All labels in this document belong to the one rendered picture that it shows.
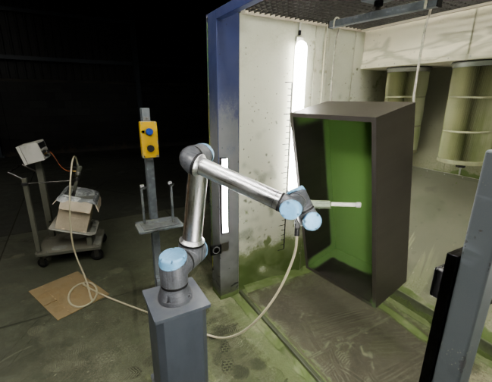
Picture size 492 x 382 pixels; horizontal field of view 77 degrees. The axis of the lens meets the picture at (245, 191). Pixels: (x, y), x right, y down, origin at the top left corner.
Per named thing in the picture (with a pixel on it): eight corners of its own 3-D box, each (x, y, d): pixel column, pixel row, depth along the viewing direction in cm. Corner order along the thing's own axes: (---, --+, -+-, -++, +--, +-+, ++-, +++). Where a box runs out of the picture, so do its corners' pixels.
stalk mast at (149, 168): (163, 298, 276) (148, 108, 228) (164, 302, 271) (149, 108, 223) (156, 300, 273) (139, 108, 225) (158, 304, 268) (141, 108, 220)
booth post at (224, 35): (212, 289, 289) (205, 14, 223) (230, 284, 298) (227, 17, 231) (220, 300, 274) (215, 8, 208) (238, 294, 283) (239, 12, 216)
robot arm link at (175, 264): (154, 286, 168) (151, 257, 163) (172, 270, 183) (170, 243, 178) (178, 292, 162) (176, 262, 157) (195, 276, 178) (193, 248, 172)
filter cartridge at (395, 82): (418, 160, 298) (434, 67, 273) (415, 167, 269) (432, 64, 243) (377, 156, 316) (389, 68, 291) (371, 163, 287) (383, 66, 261)
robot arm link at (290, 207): (170, 145, 146) (304, 204, 129) (185, 142, 158) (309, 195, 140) (166, 167, 151) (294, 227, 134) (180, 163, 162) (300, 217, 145)
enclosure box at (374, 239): (336, 248, 258) (327, 101, 211) (406, 281, 211) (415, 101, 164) (305, 267, 241) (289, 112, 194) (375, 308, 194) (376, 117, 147)
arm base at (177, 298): (163, 311, 162) (161, 295, 159) (154, 292, 178) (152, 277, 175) (197, 301, 171) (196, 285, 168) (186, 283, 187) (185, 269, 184)
